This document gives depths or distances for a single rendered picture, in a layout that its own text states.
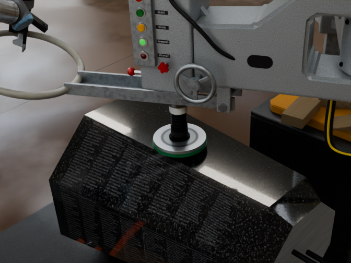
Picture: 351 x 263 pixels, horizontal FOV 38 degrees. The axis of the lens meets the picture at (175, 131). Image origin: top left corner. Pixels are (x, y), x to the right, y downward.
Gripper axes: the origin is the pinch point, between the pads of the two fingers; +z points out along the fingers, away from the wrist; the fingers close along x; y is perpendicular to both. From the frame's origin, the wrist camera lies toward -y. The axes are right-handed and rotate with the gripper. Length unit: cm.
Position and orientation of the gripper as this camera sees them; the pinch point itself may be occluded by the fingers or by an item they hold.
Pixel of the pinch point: (24, 46)
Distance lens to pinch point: 245.6
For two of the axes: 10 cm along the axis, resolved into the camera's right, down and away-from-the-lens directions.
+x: 1.7, 6.5, -7.4
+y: -9.5, -0.8, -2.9
